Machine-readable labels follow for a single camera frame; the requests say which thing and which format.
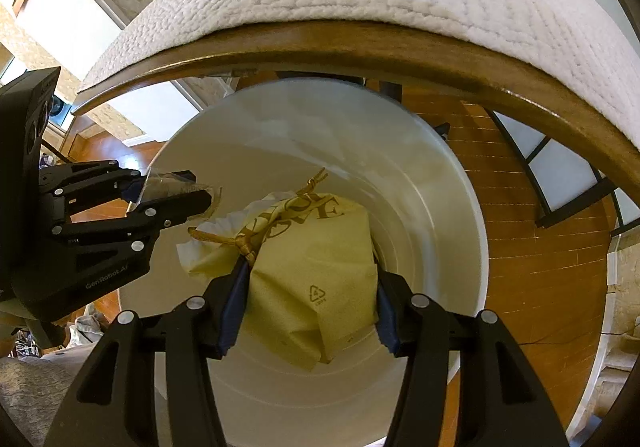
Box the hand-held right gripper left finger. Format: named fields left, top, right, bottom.
left=44, top=261, right=251, bottom=447

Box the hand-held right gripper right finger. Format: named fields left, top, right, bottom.
left=372, top=263, right=571, bottom=447

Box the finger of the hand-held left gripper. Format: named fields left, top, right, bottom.
left=39, top=160, right=197, bottom=215
left=50, top=190, right=213, bottom=253

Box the clear plastic wrapper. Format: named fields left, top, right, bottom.
left=135, top=167, right=223, bottom=220

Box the yellow drawstring bag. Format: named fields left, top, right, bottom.
left=177, top=167, right=381, bottom=373

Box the white round bin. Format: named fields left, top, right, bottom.
left=117, top=77, right=491, bottom=447

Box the black-framed white screen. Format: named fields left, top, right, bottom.
left=487, top=0, right=640, bottom=238

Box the round wooden table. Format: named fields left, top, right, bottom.
left=72, top=20, right=640, bottom=188

